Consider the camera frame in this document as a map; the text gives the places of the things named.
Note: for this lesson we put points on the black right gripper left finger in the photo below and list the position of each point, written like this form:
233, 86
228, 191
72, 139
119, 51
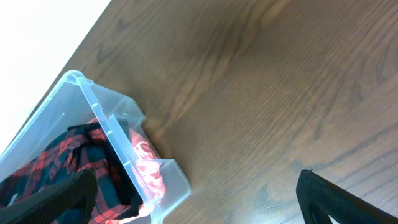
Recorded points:
77, 191

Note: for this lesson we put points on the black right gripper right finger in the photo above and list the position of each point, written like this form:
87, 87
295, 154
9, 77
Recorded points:
322, 201

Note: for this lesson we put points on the red plaid shirt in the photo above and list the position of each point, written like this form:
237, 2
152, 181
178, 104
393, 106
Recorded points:
59, 160

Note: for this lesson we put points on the black ribbed garment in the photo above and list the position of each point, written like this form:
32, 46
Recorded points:
127, 193

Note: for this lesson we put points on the clear plastic storage bin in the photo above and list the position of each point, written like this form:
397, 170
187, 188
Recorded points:
77, 100

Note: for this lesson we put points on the orange garment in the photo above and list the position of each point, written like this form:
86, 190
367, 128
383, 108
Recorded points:
98, 154

